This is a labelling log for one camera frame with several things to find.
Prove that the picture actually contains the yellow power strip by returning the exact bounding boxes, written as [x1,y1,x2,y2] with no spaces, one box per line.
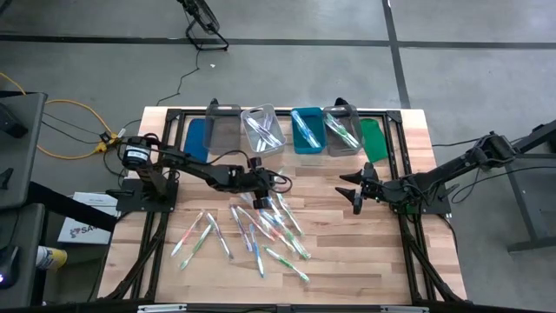
[94,131,122,155]

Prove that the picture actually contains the green toothbrush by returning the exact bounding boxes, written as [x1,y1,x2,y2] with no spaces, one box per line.
[179,223,214,271]
[262,245,311,283]
[276,192,304,236]
[326,113,348,140]
[277,219,312,261]
[325,113,360,149]
[332,121,361,150]

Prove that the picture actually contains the yellow extension cord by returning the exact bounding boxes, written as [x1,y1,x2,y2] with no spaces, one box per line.
[0,71,115,161]

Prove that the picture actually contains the teal plastic bin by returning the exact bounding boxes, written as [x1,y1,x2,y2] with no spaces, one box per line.
[289,106,327,156]

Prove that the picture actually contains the white plastic bin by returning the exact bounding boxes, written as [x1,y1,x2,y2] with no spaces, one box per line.
[240,103,288,159]

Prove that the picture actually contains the black metal desk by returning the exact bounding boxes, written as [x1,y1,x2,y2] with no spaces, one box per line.
[480,119,556,253]

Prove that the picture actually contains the black floor fan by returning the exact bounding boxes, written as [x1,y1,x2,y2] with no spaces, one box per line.
[175,0,230,52]

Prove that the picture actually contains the white cardboard box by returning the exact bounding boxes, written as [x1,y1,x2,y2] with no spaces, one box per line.
[56,190,123,245]

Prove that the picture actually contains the black left camera cable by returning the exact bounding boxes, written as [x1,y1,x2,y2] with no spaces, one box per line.
[203,150,294,196]

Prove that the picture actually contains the black power cable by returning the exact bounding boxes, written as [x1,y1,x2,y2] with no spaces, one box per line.
[450,164,556,205]

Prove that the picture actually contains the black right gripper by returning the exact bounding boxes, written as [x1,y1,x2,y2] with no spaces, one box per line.
[334,163,392,215]

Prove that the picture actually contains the grey desk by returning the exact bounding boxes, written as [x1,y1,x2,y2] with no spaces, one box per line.
[0,90,48,210]
[0,203,47,310]

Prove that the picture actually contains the black computer mouse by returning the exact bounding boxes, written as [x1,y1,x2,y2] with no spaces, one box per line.
[0,244,21,290]

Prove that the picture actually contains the blue plastic lid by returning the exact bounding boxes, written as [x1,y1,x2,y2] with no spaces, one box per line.
[182,118,209,163]

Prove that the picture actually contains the yellow spray can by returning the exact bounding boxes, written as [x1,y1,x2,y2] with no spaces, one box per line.
[35,245,69,271]

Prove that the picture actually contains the smoky transparent plastic bin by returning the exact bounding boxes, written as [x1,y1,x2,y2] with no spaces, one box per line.
[321,103,364,157]
[202,103,242,157]

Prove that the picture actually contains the silver metal bracket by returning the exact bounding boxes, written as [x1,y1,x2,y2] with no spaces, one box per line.
[136,303,189,313]
[380,305,431,313]

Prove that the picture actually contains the black diagonal beam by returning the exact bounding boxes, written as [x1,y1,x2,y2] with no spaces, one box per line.
[26,180,119,234]

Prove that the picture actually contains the green plastic lid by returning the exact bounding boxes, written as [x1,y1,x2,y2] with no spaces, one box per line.
[359,117,389,164]

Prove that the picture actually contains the blue toothbrush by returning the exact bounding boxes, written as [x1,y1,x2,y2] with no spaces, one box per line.
[248,223,266,279]
[265,197,284,219]
[297,115,323,149]
[289,109,321,148]

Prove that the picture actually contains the black floor cable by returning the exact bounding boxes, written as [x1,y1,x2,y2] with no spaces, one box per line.
[155,42,202,107]

